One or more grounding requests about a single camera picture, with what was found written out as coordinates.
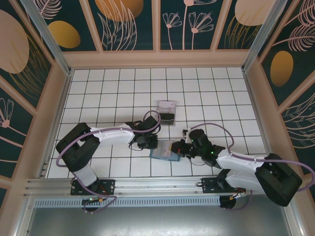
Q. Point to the aluminium frame post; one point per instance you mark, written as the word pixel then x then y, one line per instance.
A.
pixel 262 37
pixel 48 37

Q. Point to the white card pink print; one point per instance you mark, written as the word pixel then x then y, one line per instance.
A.
pixel 168 105
pixel 166 148

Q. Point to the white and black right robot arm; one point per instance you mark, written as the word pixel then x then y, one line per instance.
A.
pixel 238 162

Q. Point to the grey VIP card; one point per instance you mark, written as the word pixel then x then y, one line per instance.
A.
pixel 167 116

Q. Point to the aluminium table edge rail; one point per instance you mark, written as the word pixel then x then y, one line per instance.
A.
pixel 256 110
pixel 64 93

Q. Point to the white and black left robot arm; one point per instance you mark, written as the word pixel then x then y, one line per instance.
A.
pixel 113 136

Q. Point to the grey metal sheet panel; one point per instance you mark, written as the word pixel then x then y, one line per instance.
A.
pixel 160 221

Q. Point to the teal card holder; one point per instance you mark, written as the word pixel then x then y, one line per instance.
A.
pixel 156 157

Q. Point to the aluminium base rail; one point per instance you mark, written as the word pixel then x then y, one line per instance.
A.
pixel 157 185

